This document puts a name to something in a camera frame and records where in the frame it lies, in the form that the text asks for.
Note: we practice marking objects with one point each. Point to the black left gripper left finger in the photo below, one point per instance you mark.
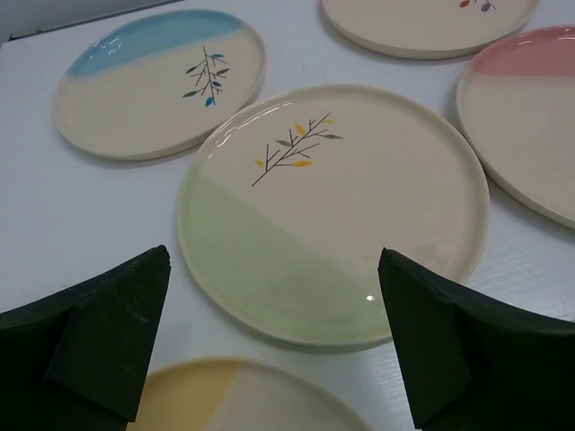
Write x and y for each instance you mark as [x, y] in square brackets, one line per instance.
[81, 355]

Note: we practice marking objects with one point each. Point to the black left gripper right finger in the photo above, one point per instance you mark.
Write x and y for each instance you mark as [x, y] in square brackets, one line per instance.
[470, 362]

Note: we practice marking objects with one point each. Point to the cream plate green section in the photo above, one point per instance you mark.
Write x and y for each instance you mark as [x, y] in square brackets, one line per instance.
[286, 207]

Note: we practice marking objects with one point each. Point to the cream plate pink section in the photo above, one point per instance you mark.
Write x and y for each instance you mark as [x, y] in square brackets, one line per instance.
[515, 105]
[427, 29]

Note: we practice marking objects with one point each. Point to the cream plate yellow section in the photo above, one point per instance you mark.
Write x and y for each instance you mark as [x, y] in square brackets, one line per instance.
[235, 393]

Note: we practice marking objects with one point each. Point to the cream plate blue section back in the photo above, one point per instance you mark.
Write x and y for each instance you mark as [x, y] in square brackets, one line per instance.
[159, 85]

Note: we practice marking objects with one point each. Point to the cream plate pink section back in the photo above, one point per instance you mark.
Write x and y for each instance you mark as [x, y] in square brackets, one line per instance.
[427, 29]

